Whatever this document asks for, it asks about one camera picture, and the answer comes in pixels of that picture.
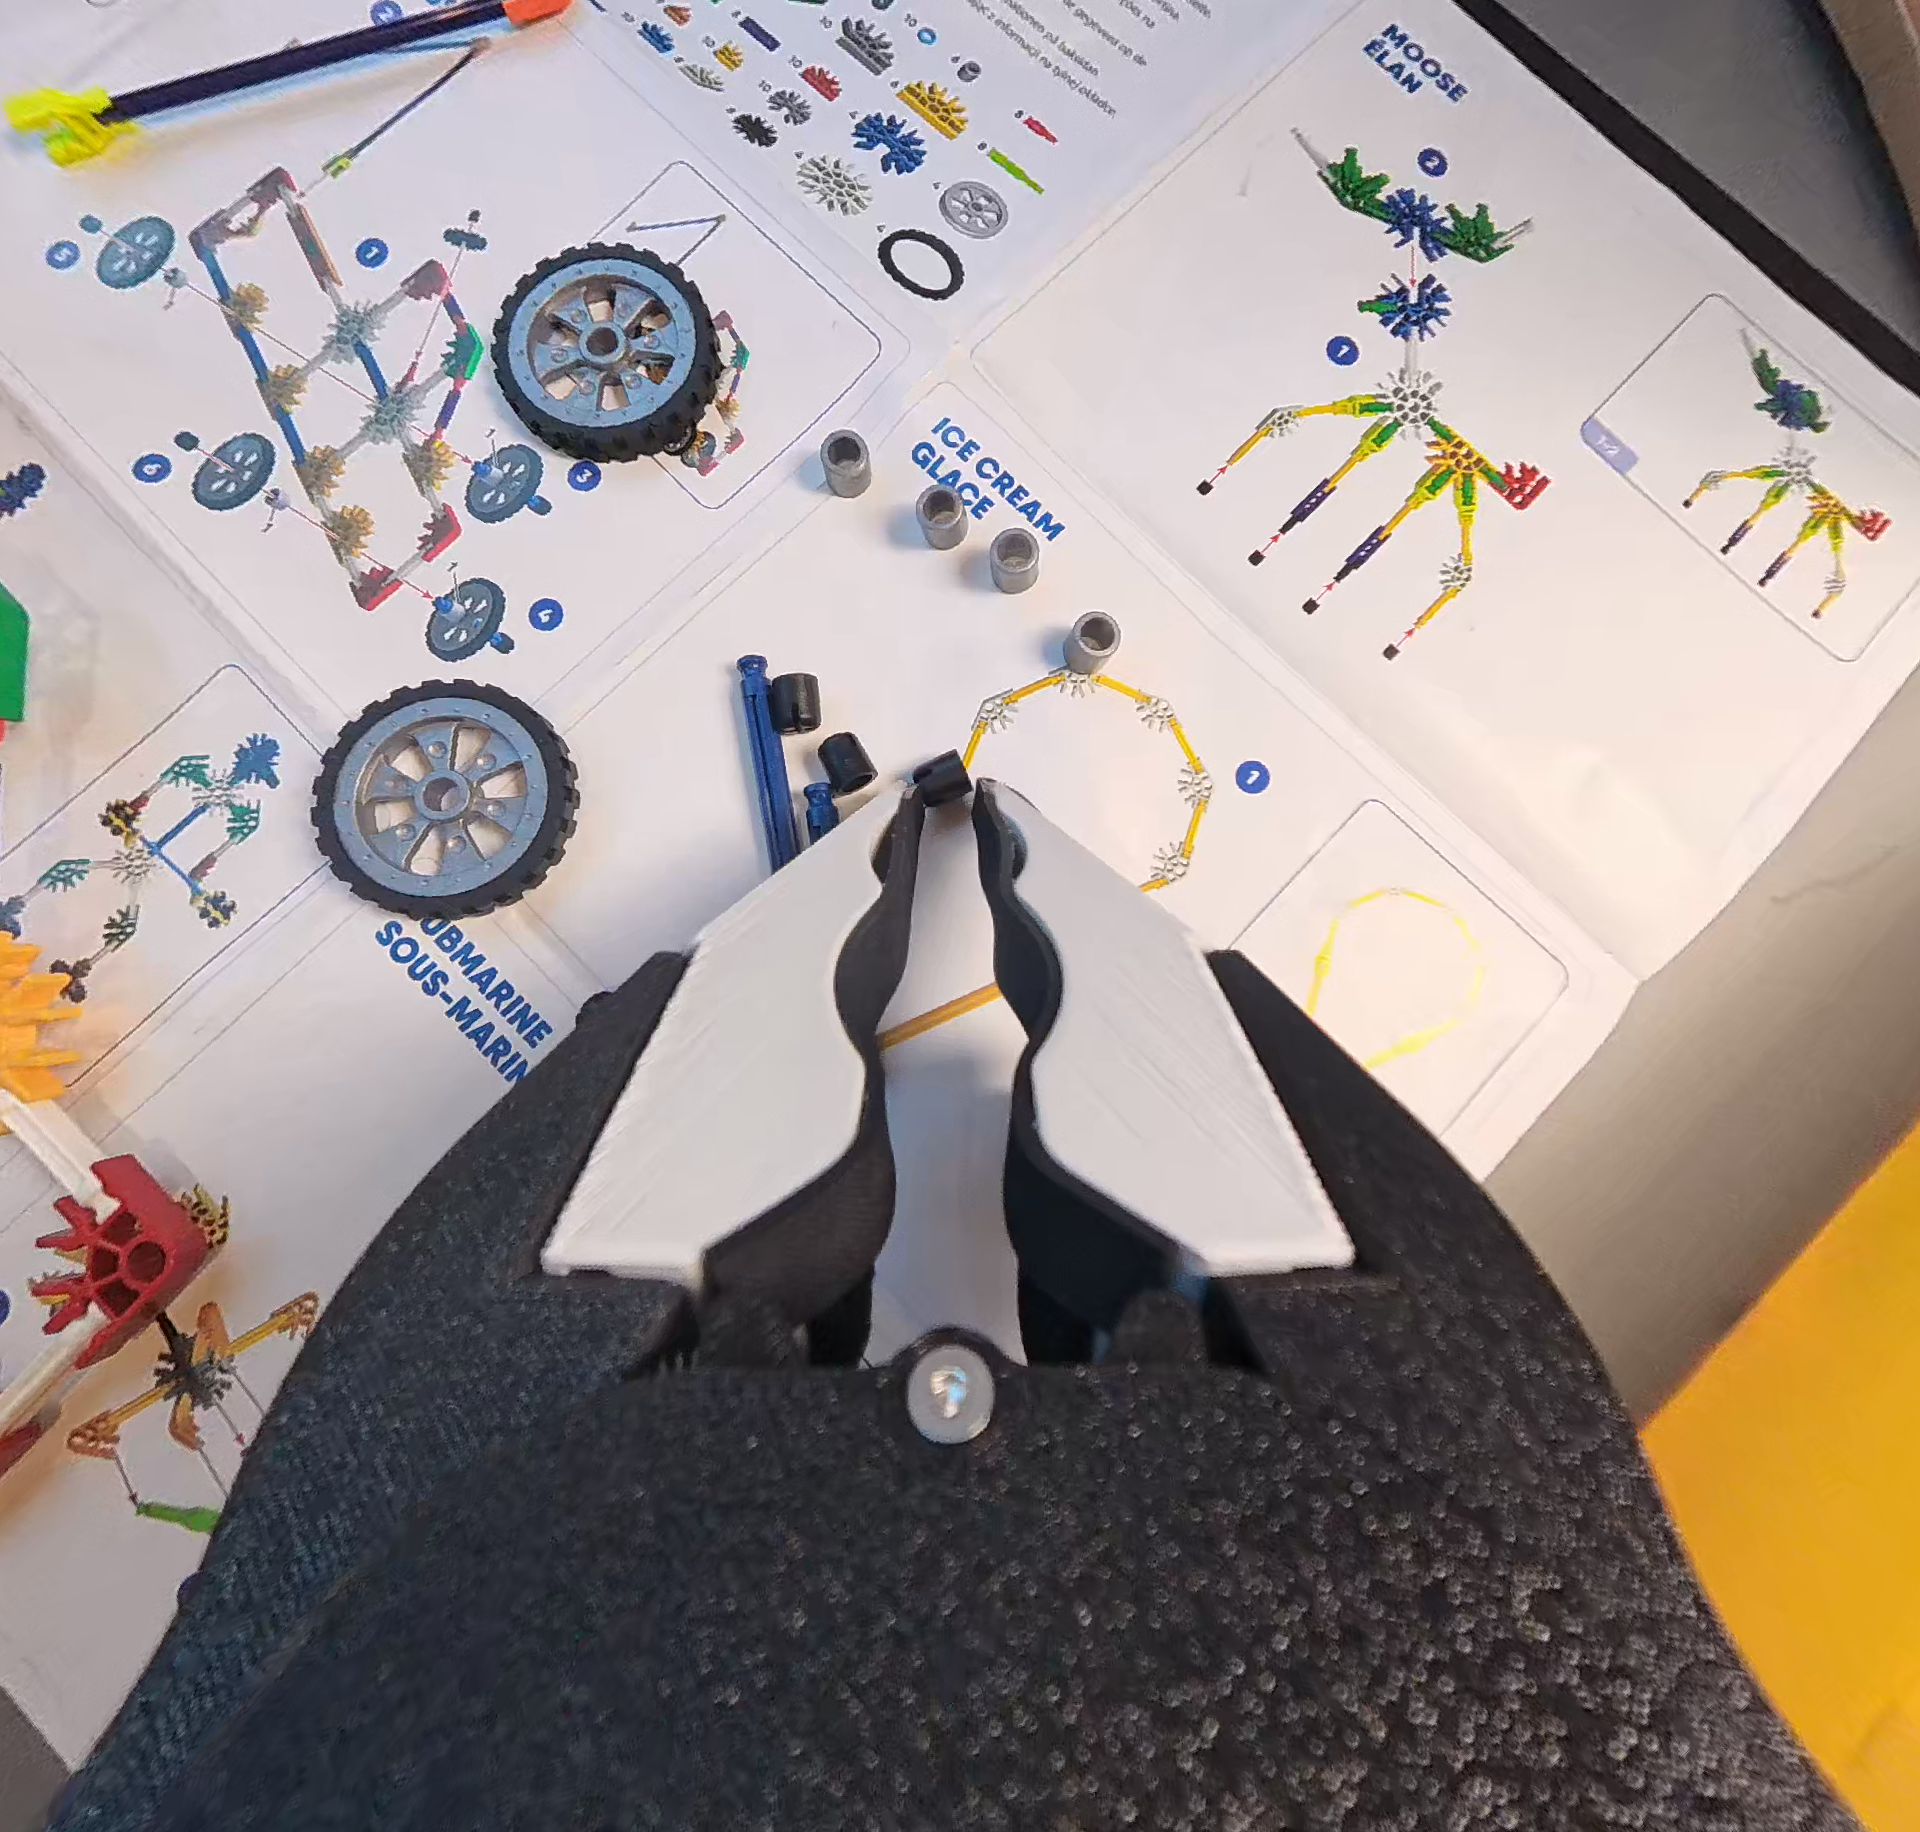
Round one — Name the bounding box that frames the printed instruction sheet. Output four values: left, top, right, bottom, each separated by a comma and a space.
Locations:
0, 0, 1920, 1684

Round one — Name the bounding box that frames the yellow plastic bin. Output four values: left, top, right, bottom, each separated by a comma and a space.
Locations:
1642, 1122, 1920, 1832

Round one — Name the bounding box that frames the small black toy wheel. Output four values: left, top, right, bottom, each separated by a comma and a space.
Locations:
313, 684, 580, 919
491, 241, 745, 469

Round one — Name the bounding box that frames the blue rod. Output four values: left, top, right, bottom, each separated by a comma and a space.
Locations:
732, 657, 810, 874

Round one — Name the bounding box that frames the colourful construction toy model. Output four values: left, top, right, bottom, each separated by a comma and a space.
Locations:
0, 578, 236, 1474

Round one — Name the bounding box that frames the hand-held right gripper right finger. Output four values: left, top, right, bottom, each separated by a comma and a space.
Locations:
967, 781, 1359, 1354

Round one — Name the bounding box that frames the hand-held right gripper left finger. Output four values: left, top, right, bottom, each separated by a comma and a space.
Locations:
546, 789, 926, 1354

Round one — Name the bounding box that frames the grey desk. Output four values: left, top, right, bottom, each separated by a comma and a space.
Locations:
0, 0, 1920, 1832

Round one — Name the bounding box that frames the blue rod V-shaped assembly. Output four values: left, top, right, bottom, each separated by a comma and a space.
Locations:
0, 0, 573, 171

